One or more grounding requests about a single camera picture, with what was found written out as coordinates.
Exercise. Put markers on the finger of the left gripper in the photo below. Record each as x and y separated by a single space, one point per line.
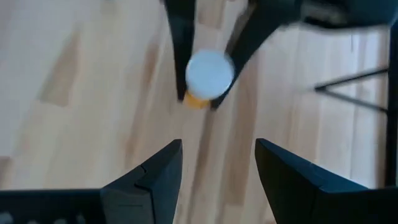
183 31
258 28

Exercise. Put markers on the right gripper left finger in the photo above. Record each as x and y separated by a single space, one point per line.
124 205

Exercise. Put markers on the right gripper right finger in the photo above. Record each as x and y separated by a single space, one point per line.
311 199

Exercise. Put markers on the small orange bottle white cap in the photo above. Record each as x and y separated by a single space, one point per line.
210 74

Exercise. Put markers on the wooden shelf black metal frame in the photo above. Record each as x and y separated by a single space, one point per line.
320 88

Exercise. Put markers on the black aluminium table frame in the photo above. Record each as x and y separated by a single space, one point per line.
392 124

